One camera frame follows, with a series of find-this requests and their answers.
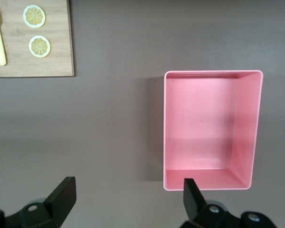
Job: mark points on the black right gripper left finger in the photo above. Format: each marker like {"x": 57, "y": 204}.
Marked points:
{"x": 59, "y": 204}

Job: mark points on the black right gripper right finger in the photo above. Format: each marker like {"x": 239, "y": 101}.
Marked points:
{"x": 194, "y": 204}

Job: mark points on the pink plastic bin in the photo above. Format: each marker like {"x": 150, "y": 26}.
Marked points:
{"x": 204, "y": 123}

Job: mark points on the wooden cutting board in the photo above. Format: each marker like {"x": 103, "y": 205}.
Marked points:
{"x": 19, "y": 69}

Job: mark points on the yellow lemon slice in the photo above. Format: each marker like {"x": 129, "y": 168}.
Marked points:
{"x": 40, "y": 46}
{"x": 34, "y": 16}

